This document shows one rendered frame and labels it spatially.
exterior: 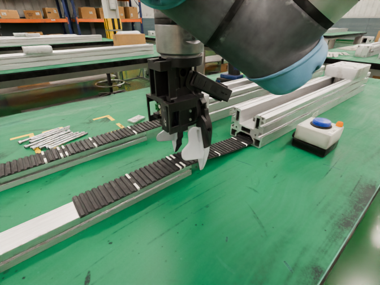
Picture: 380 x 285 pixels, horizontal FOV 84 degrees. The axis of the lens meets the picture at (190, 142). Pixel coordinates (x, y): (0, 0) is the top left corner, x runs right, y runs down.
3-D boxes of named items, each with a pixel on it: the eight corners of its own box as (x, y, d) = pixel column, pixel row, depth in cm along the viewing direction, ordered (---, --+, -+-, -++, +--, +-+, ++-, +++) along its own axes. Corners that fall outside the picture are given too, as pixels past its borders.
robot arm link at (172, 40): (184, 24, 37) (217, 24, 31) (184, 52, 39) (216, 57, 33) (145, 24, 32) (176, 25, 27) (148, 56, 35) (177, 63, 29)
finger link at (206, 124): (193, 147, 41) (182, 103, 39) (199, 144, 42) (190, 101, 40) (208, 149, 38) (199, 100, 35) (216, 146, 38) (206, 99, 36)
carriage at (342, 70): (351, 87, 82) (358, 69, 78) (321, 82, 89) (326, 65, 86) (364, 81, 91) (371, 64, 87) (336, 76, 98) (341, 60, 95)
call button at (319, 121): (324, 132, 50) (327, 124, 49) (307, 126, 53) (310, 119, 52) (332, 128, 52) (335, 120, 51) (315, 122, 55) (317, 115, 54)
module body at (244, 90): (208, 124, 67) (209, 98, 62) (188, 114, 73) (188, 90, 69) (320, 82, 110) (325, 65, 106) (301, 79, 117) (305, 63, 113)
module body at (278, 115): (259, 149, 54) (266, 117, 50) (229, 134, 61) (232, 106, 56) (363, 91, 98) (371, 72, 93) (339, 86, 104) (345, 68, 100)
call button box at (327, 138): (323, 158, 50) (332, 134, 47) (284, 142, 57) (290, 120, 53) (336, 147, 55) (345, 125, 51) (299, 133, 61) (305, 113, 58)
